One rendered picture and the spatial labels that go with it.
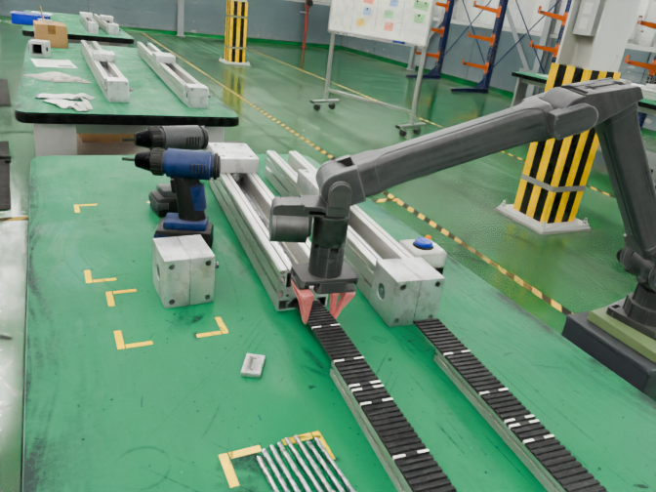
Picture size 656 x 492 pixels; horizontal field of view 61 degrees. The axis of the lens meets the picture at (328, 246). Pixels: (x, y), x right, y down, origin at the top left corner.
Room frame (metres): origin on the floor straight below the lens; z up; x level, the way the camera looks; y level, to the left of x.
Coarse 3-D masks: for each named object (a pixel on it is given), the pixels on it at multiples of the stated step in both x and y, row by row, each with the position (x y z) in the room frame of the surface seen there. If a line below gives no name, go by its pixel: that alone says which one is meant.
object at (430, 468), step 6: (426, 462) 0.53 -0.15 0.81; (432, 462) 0.53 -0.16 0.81; (402, 468) 0.51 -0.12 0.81; (408, 468) 0.51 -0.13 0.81; (414, 468) 0.51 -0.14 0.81; (420, 468) 0.51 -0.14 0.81; (426, 468) 0.52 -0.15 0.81; (432, 468) 0.52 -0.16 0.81; (438, 468) 0.52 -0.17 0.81; (402, 474) 0.50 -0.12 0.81; (408, 474) 0.50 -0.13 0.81; (414, 474) 0.50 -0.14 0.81; (420, 474) 0.50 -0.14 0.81; (426, 474) 0.51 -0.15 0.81
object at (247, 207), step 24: (216, 192) 1.45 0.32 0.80; (240, 192) 1.28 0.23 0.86; (264, 192) 1.30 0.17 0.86; (240, 216) 1.18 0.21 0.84; (264, 216) 1.21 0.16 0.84; (240, 240) 1.17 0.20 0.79; (264, 240) 1.01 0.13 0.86; (264, 264) 0.98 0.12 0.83; (288, 264) 0.92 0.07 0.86; (288, 288) 0.90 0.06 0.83; (312, 288) 0.92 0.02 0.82
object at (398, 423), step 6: (390, 420) 0.59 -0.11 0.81; (396, 420) 0.59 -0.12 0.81; (402, 420) 0.59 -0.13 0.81; (372, 426) 0.58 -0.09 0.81; (378, 426) 0.58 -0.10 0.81; (384, 426) 0.58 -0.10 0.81; (390, 426) 0.58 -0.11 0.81; (396, 426) 0.58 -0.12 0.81; (402, 426) 0.58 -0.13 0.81; (408, 426) 0.59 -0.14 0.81; (378, 432) 0.57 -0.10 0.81
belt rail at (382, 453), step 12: (336, 372) 0.70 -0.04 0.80; (336, 384) 0.69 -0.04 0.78; (348, 396) 0.66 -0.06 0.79; (360, 408) 0.62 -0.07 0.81; (360, 420) 0.61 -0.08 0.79; (372, 432) 0.58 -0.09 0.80; (372, 444) 0.57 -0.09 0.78; (384, 456) 0.55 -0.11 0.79; (384, 468) 0.54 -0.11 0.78; (396, 468) 0.52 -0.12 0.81; (396, 480) 0.51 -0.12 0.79
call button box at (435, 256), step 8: (400, 240) 1.16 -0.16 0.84; (408, 240) 1.17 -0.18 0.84; (408, 248) 1.13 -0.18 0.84; (416, 248) 1.13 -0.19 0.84; (424, 248) 1.13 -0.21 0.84; (432, 248) 1.14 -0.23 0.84; (440, 248) 1.14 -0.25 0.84; (416, 256) 1.10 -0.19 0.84; (424, 256) 1.10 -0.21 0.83; (432, 256) 1.11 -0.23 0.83; (440, 256) 1.12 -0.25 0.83; (432, 264) 1.11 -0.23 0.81; (440, 264) 1.12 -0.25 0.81; (440, 272) 1.13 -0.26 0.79
